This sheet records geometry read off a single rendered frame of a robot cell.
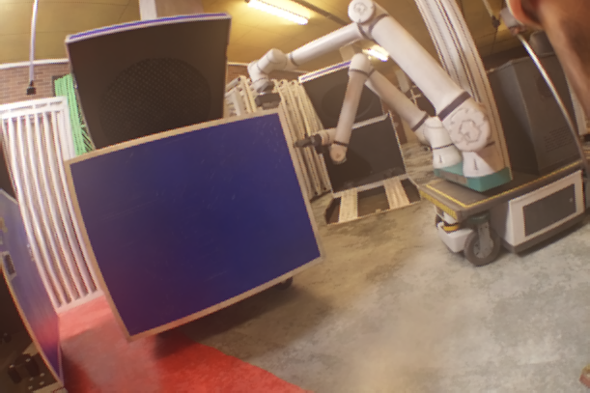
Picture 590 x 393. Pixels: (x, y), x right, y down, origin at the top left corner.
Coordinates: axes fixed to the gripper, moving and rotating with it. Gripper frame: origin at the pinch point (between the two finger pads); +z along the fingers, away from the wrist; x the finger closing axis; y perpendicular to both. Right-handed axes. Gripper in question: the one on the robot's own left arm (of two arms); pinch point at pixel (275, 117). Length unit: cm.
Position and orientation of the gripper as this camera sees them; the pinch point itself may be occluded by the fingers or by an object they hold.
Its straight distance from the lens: 145.7
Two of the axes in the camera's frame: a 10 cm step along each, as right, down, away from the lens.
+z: 3.7, 9.2, -1.2
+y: -4.2, 2.8, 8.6
